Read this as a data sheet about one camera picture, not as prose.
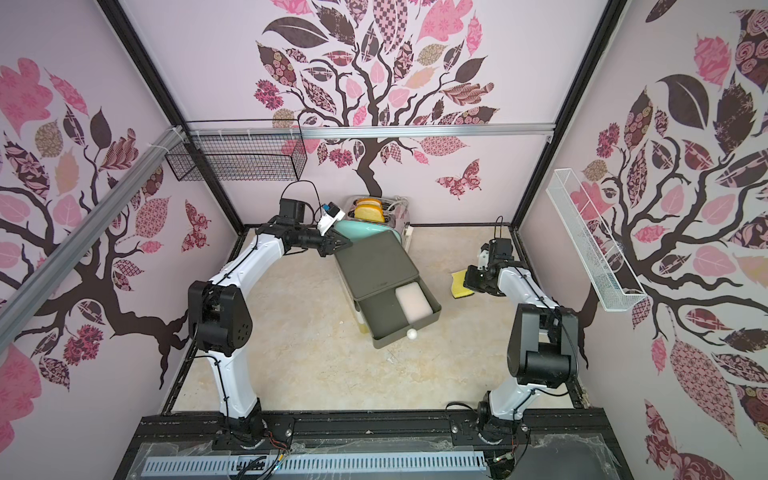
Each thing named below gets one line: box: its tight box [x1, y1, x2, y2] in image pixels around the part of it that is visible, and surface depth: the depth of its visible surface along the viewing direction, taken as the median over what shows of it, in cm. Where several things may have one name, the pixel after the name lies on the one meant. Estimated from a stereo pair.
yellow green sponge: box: [451, 269, 475, 299], surface depth 97 cm
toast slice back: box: [356, 197, 383, 209], surface depth 103 cm
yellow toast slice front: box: [354, 206, 385, 223], surface depth 100 cm
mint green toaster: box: [335, 196, 414, 253], surface depth 103 cm
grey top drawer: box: [354, 276, 442, 349], surface depth 80 cm
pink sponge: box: [395, 282, 433, 322], surface depth 82 cm
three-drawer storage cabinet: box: [334, 230, 442, 349], surface depth 81 cm
